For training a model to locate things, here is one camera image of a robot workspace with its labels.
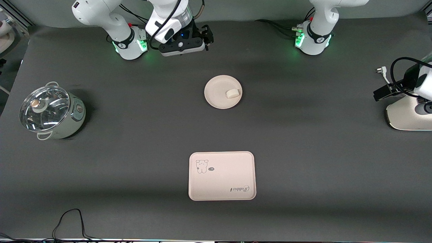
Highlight glass pot lid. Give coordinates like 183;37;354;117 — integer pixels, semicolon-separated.
19;85;71;132

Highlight round pale pink plate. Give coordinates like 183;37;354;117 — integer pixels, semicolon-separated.
204;75;243;110

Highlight pale pink rabbit tray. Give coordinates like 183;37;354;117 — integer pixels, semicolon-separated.
188;151;257;201

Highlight white toaster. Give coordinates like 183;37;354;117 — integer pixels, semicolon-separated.
385;96;432;131

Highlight dark grey table mat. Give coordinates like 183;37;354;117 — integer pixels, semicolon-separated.
0;13;432;242

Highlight pale green electric pot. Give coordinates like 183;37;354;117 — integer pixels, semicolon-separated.
19;81;86;140

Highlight beige round object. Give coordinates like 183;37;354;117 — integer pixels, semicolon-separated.
0;17;16;54

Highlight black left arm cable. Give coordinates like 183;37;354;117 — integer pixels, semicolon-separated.
391;57;426;98

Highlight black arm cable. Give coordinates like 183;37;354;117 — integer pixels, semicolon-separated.
148;0;184;49
391;57;426;98

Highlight white toaster cord with plug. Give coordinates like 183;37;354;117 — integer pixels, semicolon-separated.
376;67;390;85

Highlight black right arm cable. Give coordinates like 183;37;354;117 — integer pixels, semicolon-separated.
148;0;184;49

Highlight black right arm base cables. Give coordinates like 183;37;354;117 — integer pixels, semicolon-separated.
106;4;152;44

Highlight black arm base cables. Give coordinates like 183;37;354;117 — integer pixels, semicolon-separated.
106;4;152;44
255;7;316;38

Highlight black left arm base cables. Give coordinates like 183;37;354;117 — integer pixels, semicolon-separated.
255;7;316;38

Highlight aluminium frame rail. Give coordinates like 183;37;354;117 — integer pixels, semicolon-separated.
0;2;35;28

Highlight thin black loose cable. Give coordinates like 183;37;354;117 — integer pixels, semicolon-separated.
0;209;112;243

